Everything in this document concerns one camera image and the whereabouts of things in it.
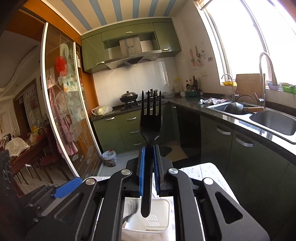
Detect white plastic bag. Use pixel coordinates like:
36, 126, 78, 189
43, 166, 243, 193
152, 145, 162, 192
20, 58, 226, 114
91, 105, 113, 116

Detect stainless steel sink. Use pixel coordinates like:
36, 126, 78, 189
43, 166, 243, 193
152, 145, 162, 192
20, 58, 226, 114
207, 101, 295, 144

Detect crumpled dish cloth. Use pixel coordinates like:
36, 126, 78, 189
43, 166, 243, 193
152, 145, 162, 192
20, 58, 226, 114
199, 97, 228, 105

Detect gas stove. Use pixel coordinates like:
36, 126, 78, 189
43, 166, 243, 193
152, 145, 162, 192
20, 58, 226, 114
120, 96, 167, 111

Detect red checkered apron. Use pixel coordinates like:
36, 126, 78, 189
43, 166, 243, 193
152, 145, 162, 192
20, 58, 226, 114
47, 79, 78, 156

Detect black pan in sink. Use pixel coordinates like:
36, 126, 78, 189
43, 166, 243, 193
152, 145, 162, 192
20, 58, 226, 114
224, 93, 265, 115

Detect black wok with lid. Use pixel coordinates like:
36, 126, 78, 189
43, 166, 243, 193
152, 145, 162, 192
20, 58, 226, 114
120, 91, 138, 103

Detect green bowl on windowsill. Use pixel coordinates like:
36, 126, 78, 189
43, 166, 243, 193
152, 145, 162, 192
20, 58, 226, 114
281, 83, 296, 94

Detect small steel faucet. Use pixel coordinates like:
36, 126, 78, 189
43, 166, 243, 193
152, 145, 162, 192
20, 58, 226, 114
221, 73, 236, 103

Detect sauce bottles on counter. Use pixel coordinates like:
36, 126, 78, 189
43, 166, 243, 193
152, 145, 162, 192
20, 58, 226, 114
186, 76, 199, 92

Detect small black pot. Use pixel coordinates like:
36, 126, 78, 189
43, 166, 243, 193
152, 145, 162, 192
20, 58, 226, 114
146, 89, 158, 98

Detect wooden cutting board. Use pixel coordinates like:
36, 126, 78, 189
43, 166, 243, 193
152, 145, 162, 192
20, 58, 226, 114
235, 73, 262, 97

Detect tall steel faucet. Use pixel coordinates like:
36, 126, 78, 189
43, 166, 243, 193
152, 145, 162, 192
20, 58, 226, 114
254, 52, 279, 110

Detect white plastic spoon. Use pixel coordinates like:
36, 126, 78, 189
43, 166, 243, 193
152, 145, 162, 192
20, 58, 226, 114
122, 198, 139, 225

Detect glass sliding door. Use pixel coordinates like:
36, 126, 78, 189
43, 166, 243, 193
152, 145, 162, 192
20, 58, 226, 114
40, 23, 102, 179

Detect green upper cabinets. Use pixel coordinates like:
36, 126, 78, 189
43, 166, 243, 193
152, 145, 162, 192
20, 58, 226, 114
81, 18, 181, 74

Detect black plastic fork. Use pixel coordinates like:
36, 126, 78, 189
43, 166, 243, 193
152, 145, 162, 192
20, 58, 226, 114
140, 95, 162, 217

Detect white plastic utensil holder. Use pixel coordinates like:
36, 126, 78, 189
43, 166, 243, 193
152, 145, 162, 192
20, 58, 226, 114
121, 198, 171, 240

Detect white floral tablecloth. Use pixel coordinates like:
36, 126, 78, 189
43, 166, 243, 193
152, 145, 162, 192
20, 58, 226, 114
87, 162, 240, 241

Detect steel range hood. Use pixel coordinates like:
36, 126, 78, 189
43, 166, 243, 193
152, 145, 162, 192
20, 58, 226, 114
104, 32, 162, 69

